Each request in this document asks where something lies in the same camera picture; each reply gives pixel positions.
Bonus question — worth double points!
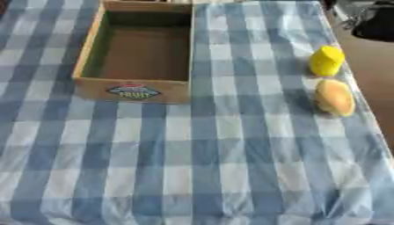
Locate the tan toy bread bun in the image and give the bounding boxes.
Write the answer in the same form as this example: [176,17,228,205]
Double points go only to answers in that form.
[312,78,357,118]

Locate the tan cardboard box green inside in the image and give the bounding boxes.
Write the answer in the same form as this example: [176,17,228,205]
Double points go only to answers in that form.
[70,0,196,105]

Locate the yellow toy fruit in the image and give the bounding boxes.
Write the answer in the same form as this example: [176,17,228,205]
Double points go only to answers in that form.
[308,45,347,77]

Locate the black bag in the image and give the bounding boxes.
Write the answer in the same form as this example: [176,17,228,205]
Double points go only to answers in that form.
[351,0,394,43]

